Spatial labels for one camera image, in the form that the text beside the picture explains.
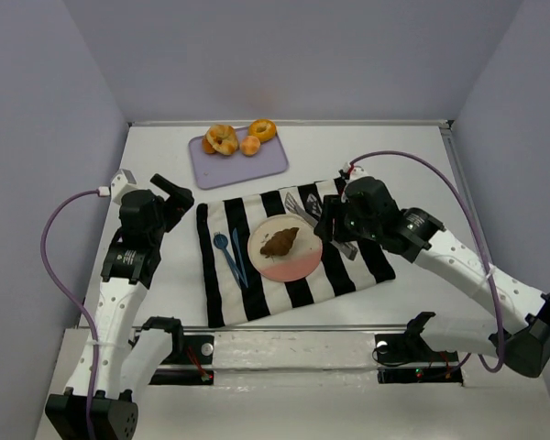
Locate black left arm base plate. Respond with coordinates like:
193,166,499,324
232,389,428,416
149,334,215,386

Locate pale twisted bread roll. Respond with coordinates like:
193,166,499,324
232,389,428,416
204,125,238,156

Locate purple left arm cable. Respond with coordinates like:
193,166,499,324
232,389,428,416
40,187,114,439

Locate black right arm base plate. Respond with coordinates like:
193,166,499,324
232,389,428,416
371,334,464,385

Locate blue plastic knife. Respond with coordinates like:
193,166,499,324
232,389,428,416
231,228,248,288

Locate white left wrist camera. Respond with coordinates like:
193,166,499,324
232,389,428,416
110,169,138,205

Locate brown chocolate croissant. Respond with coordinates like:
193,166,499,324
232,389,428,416
259,227,299,258

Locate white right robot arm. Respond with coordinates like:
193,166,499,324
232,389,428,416
314,174,550,378

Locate small round peach bun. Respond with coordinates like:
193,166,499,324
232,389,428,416
239,135,261,157

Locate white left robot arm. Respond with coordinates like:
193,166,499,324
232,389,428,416
45,170,194,439

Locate black white striped placemat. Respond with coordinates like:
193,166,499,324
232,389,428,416
196,178,396,328

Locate yellow ring donut bread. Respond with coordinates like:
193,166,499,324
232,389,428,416
247,119,277,143

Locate lavender plastic tray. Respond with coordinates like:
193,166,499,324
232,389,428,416
188,135,289,190

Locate metal serving tongs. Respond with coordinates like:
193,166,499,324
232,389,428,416
284,192,358,261

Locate cream pink floral plate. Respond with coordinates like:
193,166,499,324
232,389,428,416
247,214,323,282

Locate blue plastic fork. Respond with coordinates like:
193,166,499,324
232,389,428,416
213,233,247,286

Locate aluminium front rail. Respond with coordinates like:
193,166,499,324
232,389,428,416
75,323,519,333

